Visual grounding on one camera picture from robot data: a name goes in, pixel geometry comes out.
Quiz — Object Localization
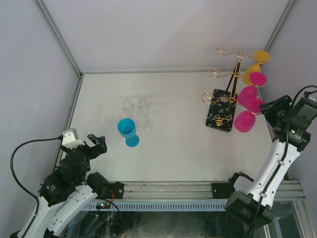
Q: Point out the pink wine glass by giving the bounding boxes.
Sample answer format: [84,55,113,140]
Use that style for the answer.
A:
[234,98,264,133]
[237,72,267,105]

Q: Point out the cyan wine glass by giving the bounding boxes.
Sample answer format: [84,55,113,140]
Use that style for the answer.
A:
[117,118,140,147]

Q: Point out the clear champagne flute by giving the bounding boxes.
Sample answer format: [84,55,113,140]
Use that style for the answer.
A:
[122,99,140,130]
[137,98,154,130]

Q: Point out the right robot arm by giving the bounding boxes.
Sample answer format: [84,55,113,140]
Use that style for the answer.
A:
[225,95,317,229]

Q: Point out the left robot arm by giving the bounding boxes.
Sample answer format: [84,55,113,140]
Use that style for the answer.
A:
[10,129,109,238]

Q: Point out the yellow wine glass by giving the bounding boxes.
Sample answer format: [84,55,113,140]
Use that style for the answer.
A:
[243,51,271,85]

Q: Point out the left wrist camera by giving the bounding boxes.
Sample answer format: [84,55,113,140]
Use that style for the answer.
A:
[62,128,85,149]

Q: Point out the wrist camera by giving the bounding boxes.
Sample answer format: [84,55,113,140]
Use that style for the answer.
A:
[62,128,85,149]
[304,90,317,102]

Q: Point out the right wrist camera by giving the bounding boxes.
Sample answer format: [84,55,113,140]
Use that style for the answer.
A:
[304,90,317,102]

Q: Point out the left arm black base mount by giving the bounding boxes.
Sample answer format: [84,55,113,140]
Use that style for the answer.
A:
[97,182,124,201]

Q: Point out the gold wire wine glass rack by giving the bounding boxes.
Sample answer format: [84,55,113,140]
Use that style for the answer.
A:
[202,51,257,132]

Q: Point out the aluminium front frame rail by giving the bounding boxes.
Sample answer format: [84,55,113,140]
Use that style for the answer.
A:
[39,180,305,200]

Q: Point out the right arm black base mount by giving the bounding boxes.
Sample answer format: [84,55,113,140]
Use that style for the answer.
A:
[211,182,235,199]

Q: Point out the blue slotted cable duct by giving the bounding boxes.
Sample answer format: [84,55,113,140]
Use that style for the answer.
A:
[82,200,226,212]

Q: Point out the right camera black cable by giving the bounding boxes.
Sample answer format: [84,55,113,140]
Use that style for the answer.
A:
[247,85,317,238]

